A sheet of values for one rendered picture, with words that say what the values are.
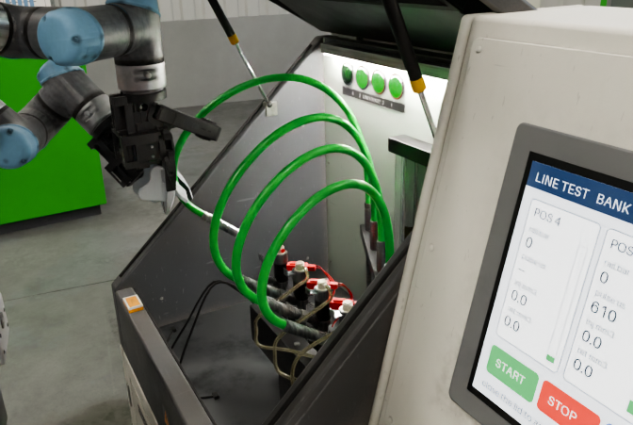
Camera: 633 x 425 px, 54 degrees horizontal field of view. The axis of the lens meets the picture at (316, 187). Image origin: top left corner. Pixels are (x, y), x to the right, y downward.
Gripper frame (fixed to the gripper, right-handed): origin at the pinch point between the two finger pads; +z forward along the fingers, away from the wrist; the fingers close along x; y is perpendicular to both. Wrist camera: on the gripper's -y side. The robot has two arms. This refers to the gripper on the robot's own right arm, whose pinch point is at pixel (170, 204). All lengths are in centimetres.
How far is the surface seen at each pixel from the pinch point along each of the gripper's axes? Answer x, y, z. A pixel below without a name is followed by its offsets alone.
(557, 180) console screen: 58, -25, -17
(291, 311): 19.3, -12.8, 15.0
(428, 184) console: 38.8, -24.1, -10.7
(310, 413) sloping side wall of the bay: 37.4, -6.2, 19.5
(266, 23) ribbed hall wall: -607, -299, 33
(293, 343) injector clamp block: 13.9, -15.4, 25.1
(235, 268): 19.0, -3.9, 4.7
